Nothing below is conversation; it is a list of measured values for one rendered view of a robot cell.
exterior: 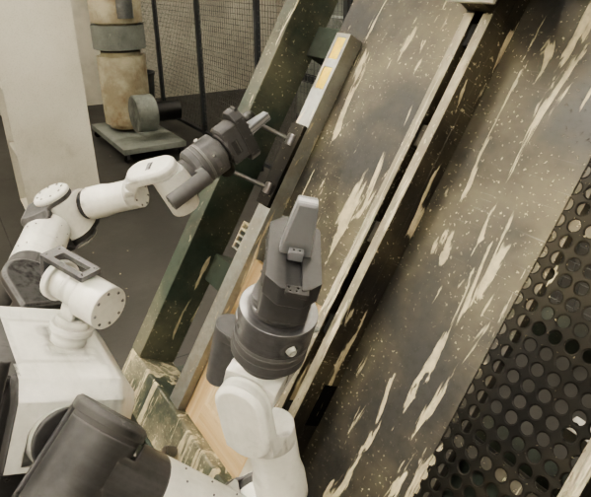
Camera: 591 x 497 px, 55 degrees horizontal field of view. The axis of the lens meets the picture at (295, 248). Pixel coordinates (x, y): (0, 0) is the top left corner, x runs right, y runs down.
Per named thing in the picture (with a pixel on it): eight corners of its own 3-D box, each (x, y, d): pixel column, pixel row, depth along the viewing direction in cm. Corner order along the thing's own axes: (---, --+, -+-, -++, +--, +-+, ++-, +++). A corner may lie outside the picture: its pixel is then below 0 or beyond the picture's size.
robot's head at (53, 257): (75, 325, 82) (73, 282, 78) (35, 300, 85) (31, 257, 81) (109, 306, 87) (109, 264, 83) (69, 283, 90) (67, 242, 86)
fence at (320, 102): (183, 398, 142) (169, 397, 139) (348, 40, 130) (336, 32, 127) (190, 410, 138) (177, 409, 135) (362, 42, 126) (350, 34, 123)
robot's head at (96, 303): (81, 347, 79) (97, 290, 78) (33, 317, 83) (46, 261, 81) (114, 338, 85) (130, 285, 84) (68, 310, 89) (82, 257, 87)
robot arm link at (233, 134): (222, 102, 123) (178, 133, 120) (243, 109, 116) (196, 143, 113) (247, 148, 131) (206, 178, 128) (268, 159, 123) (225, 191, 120)
